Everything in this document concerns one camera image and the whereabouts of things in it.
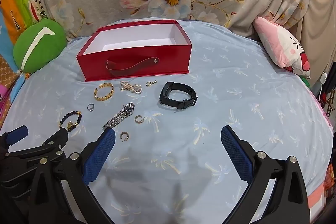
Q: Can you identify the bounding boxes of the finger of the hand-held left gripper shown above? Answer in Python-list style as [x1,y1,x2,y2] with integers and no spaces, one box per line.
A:
[0,125,29,147]
[7,128,69,165]

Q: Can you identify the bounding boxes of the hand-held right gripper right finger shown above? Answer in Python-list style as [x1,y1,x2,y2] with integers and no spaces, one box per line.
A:
[221,125,315,224]

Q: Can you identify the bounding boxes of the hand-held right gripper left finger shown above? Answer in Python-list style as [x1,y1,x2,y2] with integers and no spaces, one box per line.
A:
[28,127,117,224]

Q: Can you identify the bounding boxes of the black bead bracelet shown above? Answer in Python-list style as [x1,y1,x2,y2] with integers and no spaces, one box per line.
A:
[58,112,83,133]

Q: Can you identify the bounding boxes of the gold chain bangle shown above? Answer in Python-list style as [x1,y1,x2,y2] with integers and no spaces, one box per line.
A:
[94,83,114,101]

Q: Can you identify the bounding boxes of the black smart band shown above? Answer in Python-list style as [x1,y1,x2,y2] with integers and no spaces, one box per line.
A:
[159,81,198,110]

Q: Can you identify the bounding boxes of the red cardboard box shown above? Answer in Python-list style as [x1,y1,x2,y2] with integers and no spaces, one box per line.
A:
[76,19,193,82]

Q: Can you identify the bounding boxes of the light blue bed sheet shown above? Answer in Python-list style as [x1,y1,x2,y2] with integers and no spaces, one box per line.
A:
[0,19,334,224]

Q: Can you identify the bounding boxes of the pink bed cover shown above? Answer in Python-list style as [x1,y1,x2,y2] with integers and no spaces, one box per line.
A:
[307,90,331,211]

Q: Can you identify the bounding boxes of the green round pillow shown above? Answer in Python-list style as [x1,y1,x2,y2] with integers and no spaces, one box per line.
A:
[13,18,68,73]

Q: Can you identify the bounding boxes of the pink cartoon pillow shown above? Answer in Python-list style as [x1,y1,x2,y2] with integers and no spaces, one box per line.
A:
[252,16,311,80]

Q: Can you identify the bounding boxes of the colourful printed blanket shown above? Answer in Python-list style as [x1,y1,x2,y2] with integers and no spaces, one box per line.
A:
[0,0,50,122]

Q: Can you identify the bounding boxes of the white charger cable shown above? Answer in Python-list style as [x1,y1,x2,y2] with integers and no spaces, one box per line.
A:
[316,71,327,104]

